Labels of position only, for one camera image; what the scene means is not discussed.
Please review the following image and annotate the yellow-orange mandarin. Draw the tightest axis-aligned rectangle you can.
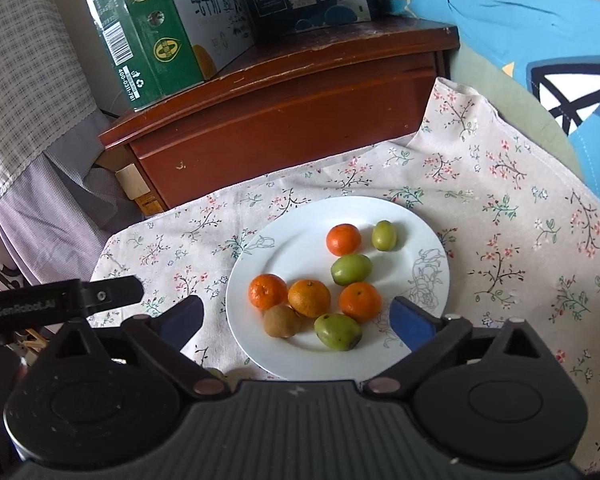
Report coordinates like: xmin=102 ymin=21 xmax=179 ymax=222
xmin=287 ymin=279 xmax=332 ymax=319

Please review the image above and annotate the brown longan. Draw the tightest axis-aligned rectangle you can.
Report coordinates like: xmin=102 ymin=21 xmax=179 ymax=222
xmin=263 ymin=304 xmax=303 ymax=339

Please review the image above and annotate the checkered grey cloth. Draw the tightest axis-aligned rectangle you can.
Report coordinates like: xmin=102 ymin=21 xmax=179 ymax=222
xmin=0 ymin=0 xmax=103 ymax=208

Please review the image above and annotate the brown wooden nightstand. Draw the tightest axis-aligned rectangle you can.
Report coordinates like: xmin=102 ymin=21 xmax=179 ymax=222
xmin=98 ymin=15 xmax=461 ymax=211

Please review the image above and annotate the orange mandarin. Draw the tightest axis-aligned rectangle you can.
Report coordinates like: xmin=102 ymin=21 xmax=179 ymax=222
xmin=338 ymin=282 xmax=383 ymax=324
xmin=248 ymin=273 xmax=289 ymax=310
xmin=326 ymin=223 xmax=362 ymax=256

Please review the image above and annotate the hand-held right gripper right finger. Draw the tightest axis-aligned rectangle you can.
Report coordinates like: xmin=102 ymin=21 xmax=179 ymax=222
xmin=363 ymin=296 xmax=549 ymax=400

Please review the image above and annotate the green carton box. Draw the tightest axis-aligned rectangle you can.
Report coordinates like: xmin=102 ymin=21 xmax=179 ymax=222
xmin=83 ymin=0 xmax=258 ymax=112

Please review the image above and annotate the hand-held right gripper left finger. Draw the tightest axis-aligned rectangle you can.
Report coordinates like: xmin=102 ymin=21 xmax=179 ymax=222
xmin=54 ymin=295 xmax=231 ymax=402

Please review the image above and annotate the green jujube with brown spot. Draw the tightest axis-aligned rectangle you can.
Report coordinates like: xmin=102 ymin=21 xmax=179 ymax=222
xmin=313 ymin=313 xmax=364 ymax=351

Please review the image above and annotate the lilac cloth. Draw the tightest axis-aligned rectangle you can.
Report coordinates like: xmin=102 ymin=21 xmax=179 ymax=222
xmin=0 ymin=105 xmax=146 ymax=286

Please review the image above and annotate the blue plush pillow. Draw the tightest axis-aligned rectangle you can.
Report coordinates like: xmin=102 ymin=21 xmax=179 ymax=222
xmin=390 ymin=0 xmax=600 ymax=221

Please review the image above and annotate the open cardboard box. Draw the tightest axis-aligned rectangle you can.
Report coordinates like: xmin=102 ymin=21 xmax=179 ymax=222
xmin=95 ymin=147 xmax=168 ymax=217

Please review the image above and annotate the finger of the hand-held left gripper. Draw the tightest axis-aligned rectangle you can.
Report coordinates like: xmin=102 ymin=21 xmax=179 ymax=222
xmin=80 ymin=276 xmax=144 ymax=319

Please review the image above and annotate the floral tablecloth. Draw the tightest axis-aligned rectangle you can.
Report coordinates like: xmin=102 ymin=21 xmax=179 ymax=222
xmin=89 ymin=77 xmax=600 ymax=476

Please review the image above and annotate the small green jujube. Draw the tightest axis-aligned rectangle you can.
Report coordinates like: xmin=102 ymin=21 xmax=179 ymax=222
xmin=371 ymin=220 xmax=398 ymax=252

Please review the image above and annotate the white plate with grey flowers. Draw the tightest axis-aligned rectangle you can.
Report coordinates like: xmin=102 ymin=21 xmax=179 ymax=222
xmin=225 ymin=196 xmax=452 ymax=381

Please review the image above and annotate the olive green cushion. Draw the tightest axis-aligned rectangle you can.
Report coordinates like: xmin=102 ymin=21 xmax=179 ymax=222
xmin=447 ymin=45 xmax=586 ymax=176

